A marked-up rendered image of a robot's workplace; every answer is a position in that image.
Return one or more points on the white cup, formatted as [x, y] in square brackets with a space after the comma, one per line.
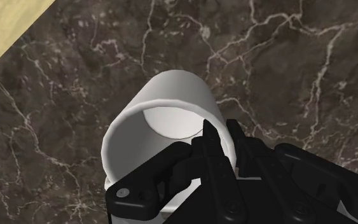
[166, 90]

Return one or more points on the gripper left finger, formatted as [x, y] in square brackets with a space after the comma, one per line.
[154, 173]

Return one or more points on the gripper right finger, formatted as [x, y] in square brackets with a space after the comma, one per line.
[309, 173]

